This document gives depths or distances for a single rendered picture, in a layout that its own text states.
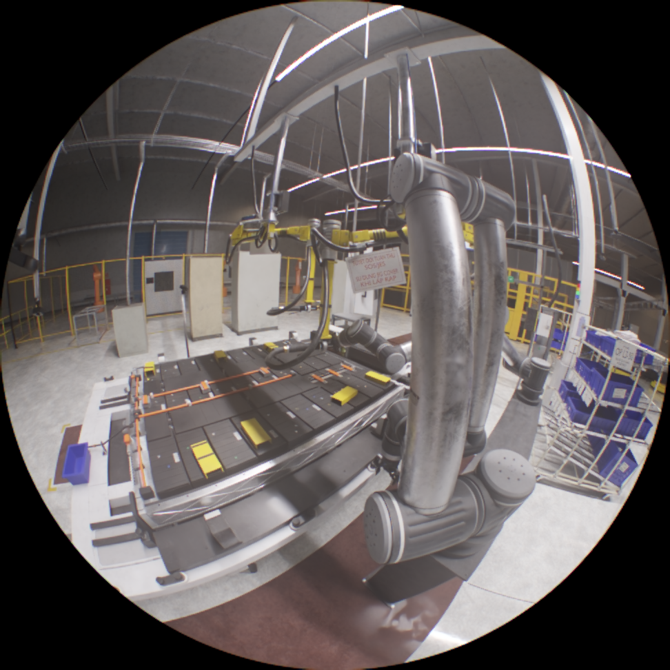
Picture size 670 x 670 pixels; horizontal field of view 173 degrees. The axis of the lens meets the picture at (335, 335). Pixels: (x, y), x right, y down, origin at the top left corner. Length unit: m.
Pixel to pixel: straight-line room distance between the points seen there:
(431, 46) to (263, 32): 8.15
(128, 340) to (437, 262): 5.25
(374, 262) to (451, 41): 1.66
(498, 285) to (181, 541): 1.24
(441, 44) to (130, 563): 2.80
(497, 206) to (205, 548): 1.34
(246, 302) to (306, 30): 9.26
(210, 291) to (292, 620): 5.53
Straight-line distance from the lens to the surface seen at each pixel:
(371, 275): 1.34
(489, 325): 0.63
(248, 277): 5.68
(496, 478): 0.65
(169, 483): 0.90
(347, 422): 1.10
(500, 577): 2.12
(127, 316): 5.19
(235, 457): 0.92
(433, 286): 0.43
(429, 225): 0.49
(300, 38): 9.69
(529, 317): 3.30
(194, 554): 0.89
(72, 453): 1.51
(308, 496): 0.93
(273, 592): 1.69
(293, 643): 1.68
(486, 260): 0.65
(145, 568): 1.00
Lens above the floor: 1.67
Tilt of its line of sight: 16 degrees down
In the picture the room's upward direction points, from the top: 5 degrees clockwise
